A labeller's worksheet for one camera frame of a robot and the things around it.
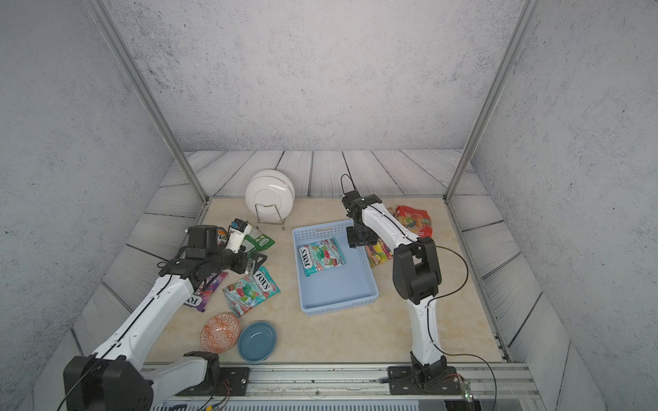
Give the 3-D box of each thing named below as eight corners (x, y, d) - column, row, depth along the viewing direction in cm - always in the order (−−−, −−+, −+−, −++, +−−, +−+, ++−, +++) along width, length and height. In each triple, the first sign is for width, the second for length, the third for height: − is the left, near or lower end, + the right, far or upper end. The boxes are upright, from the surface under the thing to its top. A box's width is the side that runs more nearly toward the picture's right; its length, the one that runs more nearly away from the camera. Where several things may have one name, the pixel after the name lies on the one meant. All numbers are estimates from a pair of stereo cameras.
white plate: (251, 225, 112) (239, 196, 98) (258, 199, 122) (248, 169, 109) (294, 225, 112) (288, 196, 98) (298, 199, 122) (293, 169, 109)
